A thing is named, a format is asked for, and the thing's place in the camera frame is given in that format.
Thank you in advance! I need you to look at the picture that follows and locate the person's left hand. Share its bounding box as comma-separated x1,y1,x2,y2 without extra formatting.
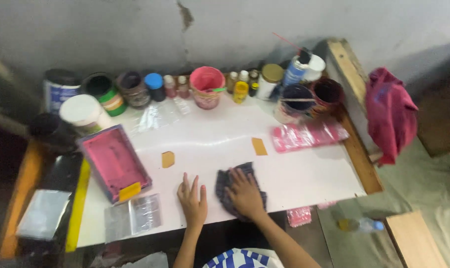
177,172,208,228

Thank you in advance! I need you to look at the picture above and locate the person's right hand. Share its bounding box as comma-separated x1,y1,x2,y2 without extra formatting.
225,167,267,221

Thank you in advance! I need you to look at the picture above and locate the dark checked cloth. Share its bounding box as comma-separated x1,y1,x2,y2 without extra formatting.
215,162,267,222

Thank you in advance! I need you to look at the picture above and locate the yellow tape piece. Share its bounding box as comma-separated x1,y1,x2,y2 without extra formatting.
119,182,142,202

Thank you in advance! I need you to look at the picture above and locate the crumpled clear plastic bag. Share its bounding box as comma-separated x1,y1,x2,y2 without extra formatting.
136,98,194,134

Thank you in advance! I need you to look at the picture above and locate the pink paint tray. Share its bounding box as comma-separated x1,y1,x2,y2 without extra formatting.
77,125,153,204

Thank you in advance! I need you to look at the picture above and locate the blue white patterned shirt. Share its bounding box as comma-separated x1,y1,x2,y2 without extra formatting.
203,248,285,268

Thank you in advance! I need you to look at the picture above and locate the pink paint bucket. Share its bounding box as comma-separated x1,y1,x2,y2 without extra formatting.
189,66,226,110

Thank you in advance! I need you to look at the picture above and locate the white plastic sheet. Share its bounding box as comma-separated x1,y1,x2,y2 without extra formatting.
121,252,170,268

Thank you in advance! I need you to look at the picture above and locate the small red bottle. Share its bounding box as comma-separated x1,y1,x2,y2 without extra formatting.
163,75,177,99
177,75,190,99

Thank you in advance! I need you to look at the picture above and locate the yellow bottle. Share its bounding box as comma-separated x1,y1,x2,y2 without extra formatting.
233,71,250,104

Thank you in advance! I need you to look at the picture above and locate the blue cap black bottle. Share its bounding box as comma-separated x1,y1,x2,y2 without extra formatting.
144,73,166,102

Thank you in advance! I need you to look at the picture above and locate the small pink packet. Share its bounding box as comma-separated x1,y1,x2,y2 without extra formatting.
287,206,313,228

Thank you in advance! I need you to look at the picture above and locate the small brown bottle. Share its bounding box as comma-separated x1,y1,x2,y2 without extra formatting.
227,71,239,94

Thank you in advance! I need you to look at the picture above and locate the dark purple paint can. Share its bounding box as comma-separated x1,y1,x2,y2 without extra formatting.
116,71,152,109

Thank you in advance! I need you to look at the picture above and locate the small dark bottle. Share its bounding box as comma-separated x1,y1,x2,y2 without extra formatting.
248,70,260,97

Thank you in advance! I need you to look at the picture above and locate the yellow ruler strip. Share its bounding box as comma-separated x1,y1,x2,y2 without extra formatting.
65,158,91,253

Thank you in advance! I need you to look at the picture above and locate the dark blue paint can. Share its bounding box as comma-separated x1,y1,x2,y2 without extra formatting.
273,84,315,124

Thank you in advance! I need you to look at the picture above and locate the pink plastic packet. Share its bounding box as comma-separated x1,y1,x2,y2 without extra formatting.
272,121,349,153

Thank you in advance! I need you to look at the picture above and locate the green label paint can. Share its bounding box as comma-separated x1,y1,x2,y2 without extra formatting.
82,72,127,117

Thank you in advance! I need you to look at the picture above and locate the gold lid white jar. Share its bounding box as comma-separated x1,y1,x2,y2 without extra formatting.
256,64,284,101

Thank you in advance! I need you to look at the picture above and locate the white lidded tub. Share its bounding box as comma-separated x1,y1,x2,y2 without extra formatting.
59,95,112,135

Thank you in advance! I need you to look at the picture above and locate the blue spray can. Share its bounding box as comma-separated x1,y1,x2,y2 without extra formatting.
272,32,312,88

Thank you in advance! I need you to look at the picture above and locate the grey plastic packet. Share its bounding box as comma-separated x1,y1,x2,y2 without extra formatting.
17,190,72,240

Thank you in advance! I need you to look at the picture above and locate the red rim paint can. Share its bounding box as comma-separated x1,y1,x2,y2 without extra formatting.
310,77,345,116

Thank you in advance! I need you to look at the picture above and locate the blue white paint can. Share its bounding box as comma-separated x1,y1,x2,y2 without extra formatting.
43,69,82,114

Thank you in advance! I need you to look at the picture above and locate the white container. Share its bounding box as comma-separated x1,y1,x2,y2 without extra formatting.
305,54,326,82

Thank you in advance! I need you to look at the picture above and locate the clear plastic bottle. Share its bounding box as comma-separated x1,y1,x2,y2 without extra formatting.
337,218,385,234

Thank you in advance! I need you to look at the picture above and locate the orange wooden beam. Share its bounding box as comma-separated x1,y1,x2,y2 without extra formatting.
0,139,43,259

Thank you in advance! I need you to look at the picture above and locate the red cloth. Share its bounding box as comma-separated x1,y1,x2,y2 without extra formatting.
365,67,419,166

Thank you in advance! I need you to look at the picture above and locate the light wooden plank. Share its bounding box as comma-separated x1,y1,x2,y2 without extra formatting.
385,210,449,268

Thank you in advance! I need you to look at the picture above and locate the brown furniture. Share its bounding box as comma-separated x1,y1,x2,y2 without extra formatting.
418,63,450,158

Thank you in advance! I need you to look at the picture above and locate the wooden frame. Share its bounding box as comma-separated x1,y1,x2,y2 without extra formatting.
326,38,382,164

